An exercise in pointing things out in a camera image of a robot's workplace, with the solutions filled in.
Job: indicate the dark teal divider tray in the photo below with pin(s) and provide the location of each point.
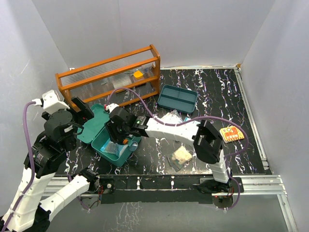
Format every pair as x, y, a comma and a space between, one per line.
176, 98

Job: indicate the clear bag of gauze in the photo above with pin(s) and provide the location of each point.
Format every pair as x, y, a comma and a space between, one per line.
172, 117

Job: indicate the orange wooden shelf rack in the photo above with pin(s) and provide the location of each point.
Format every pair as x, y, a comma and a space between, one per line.
113, 75

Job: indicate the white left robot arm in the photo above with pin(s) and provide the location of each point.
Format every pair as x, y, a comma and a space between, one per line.
28, 211

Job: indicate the clear bag cotton balls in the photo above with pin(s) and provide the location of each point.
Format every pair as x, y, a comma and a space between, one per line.
179, 158

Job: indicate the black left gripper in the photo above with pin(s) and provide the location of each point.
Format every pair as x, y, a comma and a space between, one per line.
85, 114

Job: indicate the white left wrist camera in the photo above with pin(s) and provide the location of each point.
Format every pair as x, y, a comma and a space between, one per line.
50, 102

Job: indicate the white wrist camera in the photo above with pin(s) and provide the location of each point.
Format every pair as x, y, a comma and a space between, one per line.
110, 107
50, 102

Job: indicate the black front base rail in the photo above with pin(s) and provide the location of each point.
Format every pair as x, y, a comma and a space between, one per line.
164, 188

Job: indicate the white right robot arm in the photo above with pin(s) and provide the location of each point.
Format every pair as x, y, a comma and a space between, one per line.
203, 137

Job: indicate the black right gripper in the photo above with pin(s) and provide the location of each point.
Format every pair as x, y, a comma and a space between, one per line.
111, 127

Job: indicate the teal medicine kit box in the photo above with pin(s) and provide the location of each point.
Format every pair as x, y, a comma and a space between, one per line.
95, 134

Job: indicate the orange block on shelf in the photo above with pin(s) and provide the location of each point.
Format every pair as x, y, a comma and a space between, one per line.
138, 75

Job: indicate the blue cotton swab packet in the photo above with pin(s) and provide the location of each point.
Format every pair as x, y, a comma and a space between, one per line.
113, 148

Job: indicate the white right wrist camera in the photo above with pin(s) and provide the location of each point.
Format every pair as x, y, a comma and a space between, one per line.
110, 107

